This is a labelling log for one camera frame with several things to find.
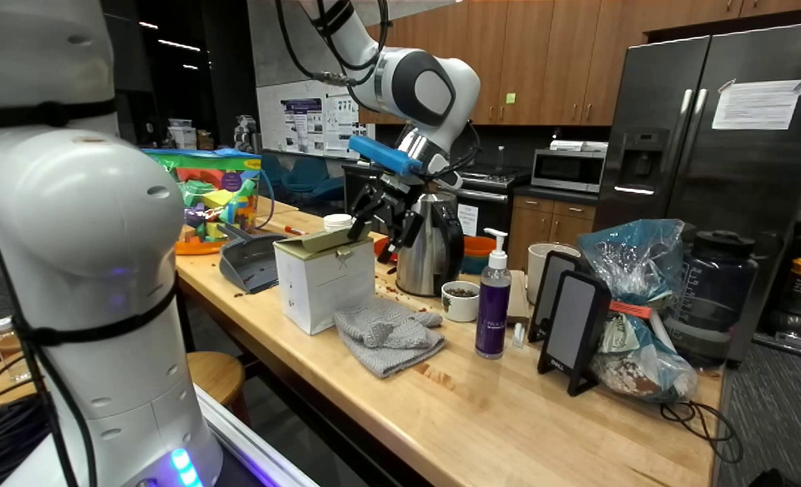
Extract brown cardboard piece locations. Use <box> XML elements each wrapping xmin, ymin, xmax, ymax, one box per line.
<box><xmin>505</xmin><ymin>267</ymin><xmax>535</xmax><ymax>324</ymax></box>

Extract small white bowl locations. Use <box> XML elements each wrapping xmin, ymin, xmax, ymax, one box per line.
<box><xmin>439</xmin><ymin>279</ymin><xmax>481</xmax><ymax>324</ymax></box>

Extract purple pump bottle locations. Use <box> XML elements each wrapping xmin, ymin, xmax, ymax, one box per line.
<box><xmin>474</xmin><ymin>228</ymin><xmax>513</xmax><ymax>359</ymax></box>

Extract grey knitted cloth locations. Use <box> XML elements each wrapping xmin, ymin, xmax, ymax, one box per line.
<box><xmin>332</xmin><ymin>300</ymin><xmax>450</xmax><ymax>381</ymax></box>

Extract clear plastic bag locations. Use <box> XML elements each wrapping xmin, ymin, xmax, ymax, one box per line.
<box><xmin>575</xmin><ymin>216</ymin><xmax>703</xmax><ymax>407</ymax></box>

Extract white paper notice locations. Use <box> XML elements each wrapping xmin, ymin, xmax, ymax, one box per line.
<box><xmin>709</xmin><ymin>76</ymin><xmax>801</xmax><ymax>135</ymax></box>

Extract stainless steel refrigerator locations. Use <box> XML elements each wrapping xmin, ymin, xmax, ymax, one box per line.
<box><xmin>594</xmin><ymin>20</ymin><xmax>801</xmax><ymax>362</ymax></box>

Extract white pack on microwave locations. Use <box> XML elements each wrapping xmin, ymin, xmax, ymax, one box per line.
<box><xmin>546</xmin><ymin>137</ymin><xmax>612</xmax><ymax>156</ymax></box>

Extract white cylindrical canister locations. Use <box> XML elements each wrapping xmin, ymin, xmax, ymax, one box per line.
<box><xmin>524</xmin><ymin>241</ymin><xmax>585</xmax><ymax>305</ymax></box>

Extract black cable loop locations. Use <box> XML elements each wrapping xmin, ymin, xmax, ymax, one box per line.
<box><xmin>657</xmin><ymin>397</ymin><xmax>747</xmax><ymax>467</ymax></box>

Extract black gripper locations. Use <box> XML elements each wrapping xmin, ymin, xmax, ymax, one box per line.
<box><xmin>344</xmin><ymin>170</ymin><xmax>464</xmax><ymax>252</ymax></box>

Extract wooden base cabinet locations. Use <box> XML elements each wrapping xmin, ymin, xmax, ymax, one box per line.
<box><xmin>505</xmin><ymin>191</ymin><xmax>598</xmax><ymax>270</ymax></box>

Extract black kitchen oven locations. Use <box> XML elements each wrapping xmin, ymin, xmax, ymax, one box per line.
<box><xmin>456</xmin><ymin>170</ymin><xmax>516</xmax><ymax>241</ymax></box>

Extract black blender jar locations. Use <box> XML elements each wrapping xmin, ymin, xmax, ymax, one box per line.
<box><xmin>665</xmin><ymin>228</ymin><xmax>763</xmax><ymax>371</ymax></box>

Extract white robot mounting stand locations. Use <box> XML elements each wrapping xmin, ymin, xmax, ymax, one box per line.
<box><xmin>2</xmin><ymin>388</ymin><xmax>321</xmax><ymax>487</ymax></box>

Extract colourful foam blocks pack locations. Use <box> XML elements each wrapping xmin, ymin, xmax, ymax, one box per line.
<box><xmin>141</xmin><ymin>145</ymin><xmax>268</xmax><ymax>256</ymax></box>

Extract silver microwave oven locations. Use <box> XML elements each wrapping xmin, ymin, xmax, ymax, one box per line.
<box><xmin>527</xmin><ymin>145</ymin><xmax>609</xmax><ymax>196</ymax></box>

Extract white coffee filter box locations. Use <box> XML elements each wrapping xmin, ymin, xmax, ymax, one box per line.
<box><xmin>272</xmin><ymin>224</ymin><xmax>379</xmax><ymax>338</ymax></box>

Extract wooden wall cabinets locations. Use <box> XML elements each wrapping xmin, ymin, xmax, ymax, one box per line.
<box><xmin>362</xmin><ymin>0</ymin><xmax>801</xmax><ymax>131</ymax></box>

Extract grey plastic dustpan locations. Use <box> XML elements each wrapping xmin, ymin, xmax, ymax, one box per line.
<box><xmin>215</xmin><ymin>223</ymin><xmax>287</xmax><ymax>297</ymax></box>

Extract stainless steel electric kettle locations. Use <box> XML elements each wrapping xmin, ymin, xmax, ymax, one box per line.
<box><xmin>394</xmin><ymin>185</ymin><xmax>468</xmax><ymax>300</ymax></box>

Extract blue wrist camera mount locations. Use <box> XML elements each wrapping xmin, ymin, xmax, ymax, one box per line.
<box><xmin>347</xmin><ymin>133</ymin><xmax>424</xmax><ymax>179</ymax></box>

